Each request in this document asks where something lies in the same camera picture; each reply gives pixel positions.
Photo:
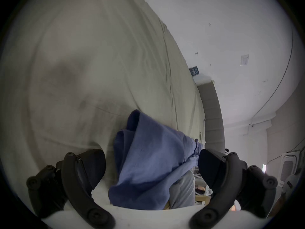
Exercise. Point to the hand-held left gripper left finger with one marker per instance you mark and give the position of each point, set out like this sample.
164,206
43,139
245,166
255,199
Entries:
78,175

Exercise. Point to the person's legs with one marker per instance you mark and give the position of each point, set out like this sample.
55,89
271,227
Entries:
183,192

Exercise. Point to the blue shirt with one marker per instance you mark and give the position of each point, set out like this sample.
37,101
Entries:
152,161

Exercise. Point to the grey padded headboard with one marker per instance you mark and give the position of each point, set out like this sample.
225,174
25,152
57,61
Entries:
213,113

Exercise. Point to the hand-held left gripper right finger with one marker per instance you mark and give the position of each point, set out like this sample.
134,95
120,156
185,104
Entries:
219,175

